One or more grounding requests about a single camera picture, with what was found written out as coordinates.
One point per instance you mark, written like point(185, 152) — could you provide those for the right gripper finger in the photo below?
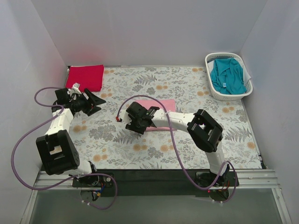
point(131, 127)
point(140, 130)

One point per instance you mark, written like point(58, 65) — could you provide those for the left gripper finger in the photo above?
point(93, 99)
point(93, 110)

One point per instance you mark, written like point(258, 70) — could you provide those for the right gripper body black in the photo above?
point(134, 126)

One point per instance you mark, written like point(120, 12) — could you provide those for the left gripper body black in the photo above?
point(88, 102)

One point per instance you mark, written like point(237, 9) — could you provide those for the pink t shirt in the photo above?
point(169, 104)

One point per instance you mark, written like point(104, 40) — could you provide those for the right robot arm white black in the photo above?
point(203, 129)

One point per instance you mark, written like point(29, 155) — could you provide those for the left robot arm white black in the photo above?
point(56, 149)

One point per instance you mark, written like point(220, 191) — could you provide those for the floral table mat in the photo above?
point(108, 144)

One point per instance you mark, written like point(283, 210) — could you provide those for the folded red t shirt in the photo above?
point(90, 77)

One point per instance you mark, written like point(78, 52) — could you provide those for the white laundry basket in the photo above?
point(217, 95)

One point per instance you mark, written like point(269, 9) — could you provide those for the teal t shirt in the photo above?
point(227, 77)

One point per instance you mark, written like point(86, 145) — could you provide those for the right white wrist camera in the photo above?
point(123, 117)

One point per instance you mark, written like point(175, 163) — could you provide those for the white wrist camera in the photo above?
point(123, 117)
point(74, 89)

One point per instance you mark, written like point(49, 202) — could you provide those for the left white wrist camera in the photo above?
point(74, 89)

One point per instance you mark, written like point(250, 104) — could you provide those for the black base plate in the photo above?
point(155, 182)

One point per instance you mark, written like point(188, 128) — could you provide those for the aluminium frame rail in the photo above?
point(257, 200)

